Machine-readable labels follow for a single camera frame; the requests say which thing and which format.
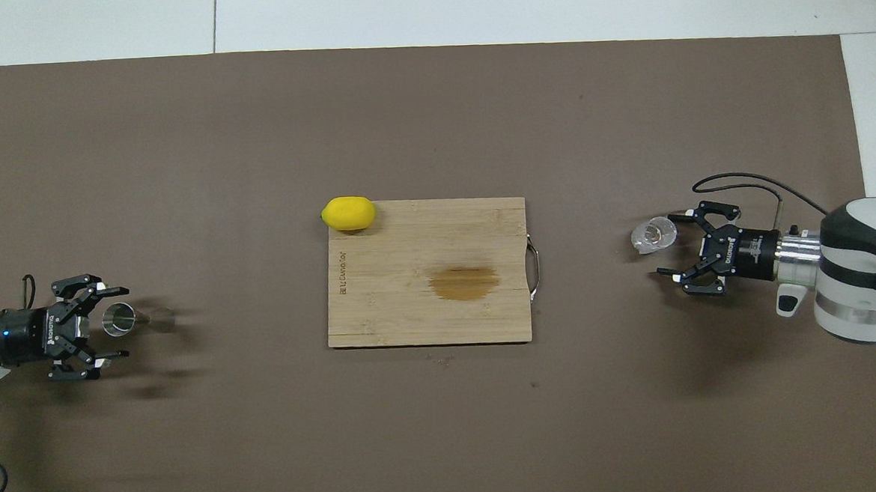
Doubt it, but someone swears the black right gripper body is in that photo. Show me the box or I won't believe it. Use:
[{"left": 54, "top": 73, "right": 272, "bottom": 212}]
[{"left": 699, "top": 225, "right": 781, "bottom": 285}]

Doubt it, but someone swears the wooden cutting board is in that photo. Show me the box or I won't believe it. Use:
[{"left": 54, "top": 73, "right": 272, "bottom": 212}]
[{"left": 320, "top": 193, "right": 546, "bottom": 353}]

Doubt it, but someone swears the yellow lemon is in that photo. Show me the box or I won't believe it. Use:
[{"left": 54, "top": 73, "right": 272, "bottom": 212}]
[{"left": 320, "top": 195, "right": 378, "bottom": 234}]

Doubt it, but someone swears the clear glass cup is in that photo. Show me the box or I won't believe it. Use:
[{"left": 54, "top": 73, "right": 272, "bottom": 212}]
[{"left": 629, "top": 216, "right": 679, "bottom": 255}]

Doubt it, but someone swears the steel double jigger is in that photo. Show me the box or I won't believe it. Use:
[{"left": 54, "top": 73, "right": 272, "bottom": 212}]
[{"left": 100, "top": 300, "right": 177, "bottom": 338}]

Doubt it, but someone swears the brown table mat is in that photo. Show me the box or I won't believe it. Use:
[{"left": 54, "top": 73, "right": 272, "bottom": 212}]
[{"left": 0, "top": 19, "right": 876, "bottom": 492}]

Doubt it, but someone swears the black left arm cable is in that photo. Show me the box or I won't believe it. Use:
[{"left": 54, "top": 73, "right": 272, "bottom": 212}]
[{"left": 0, "top": 273, "right": 48, "bottom": 492}]

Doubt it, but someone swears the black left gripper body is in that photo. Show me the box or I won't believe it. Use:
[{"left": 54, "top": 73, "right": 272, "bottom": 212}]
[{"left": 0, "top": 303, "right": 79, "bottom": 369}]

